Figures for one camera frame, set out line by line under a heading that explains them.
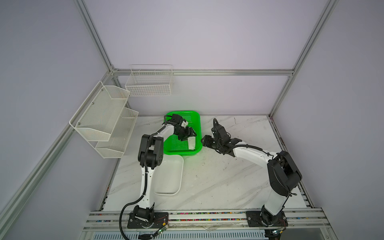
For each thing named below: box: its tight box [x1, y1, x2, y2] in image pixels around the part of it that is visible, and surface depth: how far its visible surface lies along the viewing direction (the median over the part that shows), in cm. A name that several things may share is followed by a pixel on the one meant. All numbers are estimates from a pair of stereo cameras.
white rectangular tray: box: [154, 154, 184, 196], surface depth 90 cm
